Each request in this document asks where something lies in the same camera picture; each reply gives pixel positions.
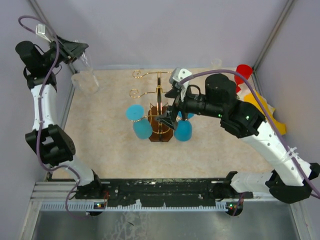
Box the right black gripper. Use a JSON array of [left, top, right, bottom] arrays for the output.
[[154, 84, 224, 131]]

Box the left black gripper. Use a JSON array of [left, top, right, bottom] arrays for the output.
[[42, 33, 90, 69]]

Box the blue wine glass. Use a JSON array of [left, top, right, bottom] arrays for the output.
[[173, 111, 194, 142], [125, 104, 153, 140]]

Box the clear wine glass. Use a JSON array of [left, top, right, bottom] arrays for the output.
[[71, 52, 100, 96], [211, 58, 222, 70]]

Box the red plastic wine glass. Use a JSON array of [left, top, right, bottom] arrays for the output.
[[234, 64, 253, 93]]

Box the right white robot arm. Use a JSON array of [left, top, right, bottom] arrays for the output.
[[156, 69, 320, 204]]

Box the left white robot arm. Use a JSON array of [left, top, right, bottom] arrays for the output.
[[15, 37, 104, 199]]

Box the gold wire glass rack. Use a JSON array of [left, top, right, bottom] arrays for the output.
[[129, 71, 174, 142]]

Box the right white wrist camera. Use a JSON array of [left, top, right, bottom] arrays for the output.
[[169, 67, 192, 102]]

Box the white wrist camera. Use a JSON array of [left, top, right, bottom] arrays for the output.
[[169, 67, 192, 102], [35, 23, 56, 43]]

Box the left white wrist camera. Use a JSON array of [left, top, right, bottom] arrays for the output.
[[35, 23, 56, 43]]

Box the left aluminium corner post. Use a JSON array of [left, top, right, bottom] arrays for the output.
[[27, 0, 78, 76]]

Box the aluminium corner post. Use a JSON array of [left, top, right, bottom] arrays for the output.
[[252, 0, 296, 71], [27, 0, 78, 76]]

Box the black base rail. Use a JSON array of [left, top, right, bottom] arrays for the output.
[[32, 177, 301, 217]]

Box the right aluminium corner post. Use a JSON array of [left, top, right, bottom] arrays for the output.
[[252, 0, 296, 71]]

